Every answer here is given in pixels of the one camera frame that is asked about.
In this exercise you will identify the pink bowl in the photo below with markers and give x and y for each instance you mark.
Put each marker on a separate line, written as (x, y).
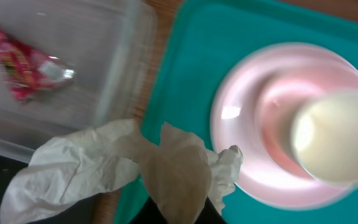
(278, 124)

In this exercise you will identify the clear plastic bin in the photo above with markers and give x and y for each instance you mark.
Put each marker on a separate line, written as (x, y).
(105, 43)

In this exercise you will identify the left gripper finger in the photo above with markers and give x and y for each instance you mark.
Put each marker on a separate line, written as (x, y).
(150, 214)

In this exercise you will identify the pink plate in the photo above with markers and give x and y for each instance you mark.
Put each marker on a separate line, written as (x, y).
(249, 101)

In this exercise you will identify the red snack wrapper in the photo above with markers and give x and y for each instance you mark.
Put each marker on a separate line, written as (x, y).
(28, 70)

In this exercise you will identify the white paper cup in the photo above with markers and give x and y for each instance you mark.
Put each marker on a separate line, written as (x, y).
(324, 138)

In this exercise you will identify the white napkin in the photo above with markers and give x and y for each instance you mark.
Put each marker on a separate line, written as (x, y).
(180, 173)

